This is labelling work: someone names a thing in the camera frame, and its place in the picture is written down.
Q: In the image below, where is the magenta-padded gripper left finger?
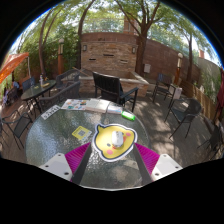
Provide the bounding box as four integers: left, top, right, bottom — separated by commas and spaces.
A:
39, 142, 93, 186

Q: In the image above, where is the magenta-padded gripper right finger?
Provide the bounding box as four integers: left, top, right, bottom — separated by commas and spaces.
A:
133, 142, 184, 186

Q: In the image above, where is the yellow duck-shaped mouse pad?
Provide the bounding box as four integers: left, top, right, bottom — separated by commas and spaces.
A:
91, 123, 138, 163

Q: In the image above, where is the yellow square card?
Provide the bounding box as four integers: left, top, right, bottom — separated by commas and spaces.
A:
71, 125, 93, 142

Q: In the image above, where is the black metal mesh chair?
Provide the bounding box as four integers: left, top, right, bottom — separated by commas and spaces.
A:
164, 97, 203, 139
0, 109, 34, 151

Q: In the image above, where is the white number plate sign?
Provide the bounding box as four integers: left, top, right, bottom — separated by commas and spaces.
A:
40, 104, 62, 121

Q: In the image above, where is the black metal patio chair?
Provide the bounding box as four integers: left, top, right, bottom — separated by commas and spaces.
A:
152, 72, 178, 104
196, 124, 224, 159

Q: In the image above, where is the small green pack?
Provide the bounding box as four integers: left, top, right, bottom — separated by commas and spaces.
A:
121, 110, 137, 122

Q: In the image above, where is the colourful printed sheet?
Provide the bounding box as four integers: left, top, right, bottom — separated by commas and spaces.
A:
60, 98, 90, 111

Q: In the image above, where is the dark wicker armchair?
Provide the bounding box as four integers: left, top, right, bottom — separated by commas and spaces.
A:
38, 80, 82, 113
54, 68, 82, 91

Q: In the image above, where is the white standing board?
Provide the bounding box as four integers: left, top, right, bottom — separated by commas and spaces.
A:
172, 85, 183, 100

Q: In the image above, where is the white book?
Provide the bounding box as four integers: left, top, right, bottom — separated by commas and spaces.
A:
84, 98, 111, 114

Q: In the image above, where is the wooden fence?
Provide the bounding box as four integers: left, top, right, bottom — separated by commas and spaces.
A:
181, 78, 218, 121

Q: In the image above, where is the small white booklet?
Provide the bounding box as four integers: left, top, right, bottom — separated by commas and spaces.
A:
106, 102, 124, 115

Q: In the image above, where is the dark round patio table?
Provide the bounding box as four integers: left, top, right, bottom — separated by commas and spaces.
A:
20, 79, 58, 114

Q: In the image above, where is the person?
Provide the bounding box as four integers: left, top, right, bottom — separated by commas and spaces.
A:
2, 81, 20, 106

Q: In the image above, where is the blue patio chair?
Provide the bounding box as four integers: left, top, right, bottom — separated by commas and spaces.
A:
21, 77, 37, 93

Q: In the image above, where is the stone planter basin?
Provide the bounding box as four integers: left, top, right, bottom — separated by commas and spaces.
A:
74, 68, 150, 98

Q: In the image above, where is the black slatted armchair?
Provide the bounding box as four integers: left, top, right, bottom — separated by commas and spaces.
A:
92, 71, 140, 113

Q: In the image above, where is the orange patio umbrella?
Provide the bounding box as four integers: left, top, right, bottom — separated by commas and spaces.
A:
0, 52, 30, 84

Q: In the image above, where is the large forked tree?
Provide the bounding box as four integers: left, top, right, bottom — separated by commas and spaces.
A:
114, 0, 164, 78

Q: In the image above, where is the twin-trunk tree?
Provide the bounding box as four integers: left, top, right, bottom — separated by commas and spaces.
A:
37, 13, 58, 79

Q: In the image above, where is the slim curved tree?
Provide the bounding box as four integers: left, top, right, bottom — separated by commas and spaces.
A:
76, 0, 96, 69

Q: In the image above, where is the brown lamp post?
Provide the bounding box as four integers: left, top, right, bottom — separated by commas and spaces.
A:
174, 52, 184, 86
57, 38, 65, 76

